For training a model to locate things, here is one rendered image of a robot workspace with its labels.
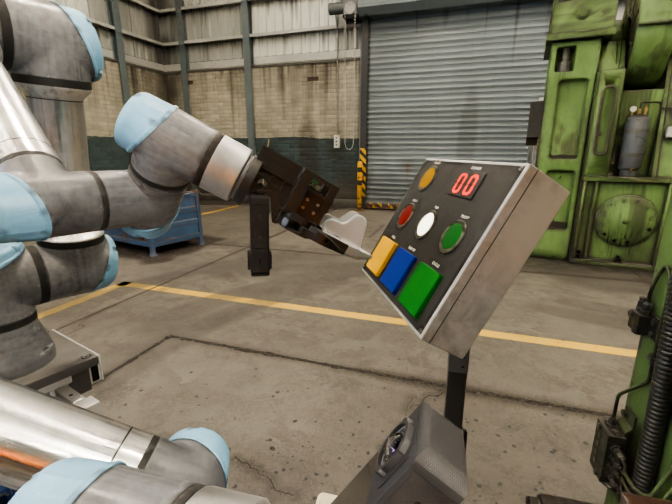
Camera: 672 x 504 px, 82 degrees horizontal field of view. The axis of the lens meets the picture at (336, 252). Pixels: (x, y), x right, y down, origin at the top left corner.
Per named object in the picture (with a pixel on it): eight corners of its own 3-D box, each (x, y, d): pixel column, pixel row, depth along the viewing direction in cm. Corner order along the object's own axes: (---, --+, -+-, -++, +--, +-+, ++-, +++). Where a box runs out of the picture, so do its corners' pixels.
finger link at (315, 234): (351, 247, 52) (293, 217, 50) (345, 257, 52) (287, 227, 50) (344, 240, 57) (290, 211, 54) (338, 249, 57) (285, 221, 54)
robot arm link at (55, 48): (24, 292, 81) (-28, -13, 62) (101, 275, 92) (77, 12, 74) (45, 315, 74) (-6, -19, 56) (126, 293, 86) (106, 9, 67)
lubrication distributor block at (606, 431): (598, 510, 54) (616, 426, 51) (583, 475, 60) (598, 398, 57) (627, 516, 54) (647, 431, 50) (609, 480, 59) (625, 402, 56)
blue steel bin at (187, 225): (94, 245, 516) (86, 190, 498) (149, 234, 583) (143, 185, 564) (152, 257, 457) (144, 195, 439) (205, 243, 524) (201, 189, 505)
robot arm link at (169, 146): (134, 132, 53) (149, 76, 48) (210, 172, 56) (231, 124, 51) (103, 159, 47) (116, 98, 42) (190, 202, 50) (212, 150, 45)
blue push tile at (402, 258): (391, 293, 67) (414, 256, 66) (378, 280, 74) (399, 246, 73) (399, 298, 67) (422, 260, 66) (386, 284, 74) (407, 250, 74)
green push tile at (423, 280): (413, 317, 58) (439, 274, 57) (396, 299, 65) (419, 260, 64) (423, 322, 58) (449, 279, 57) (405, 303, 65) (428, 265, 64)
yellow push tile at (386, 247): (375, 276, 77) (395, 243, 76) (365, 265, 84) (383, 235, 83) (382, 279, 77) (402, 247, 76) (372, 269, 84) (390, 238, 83)
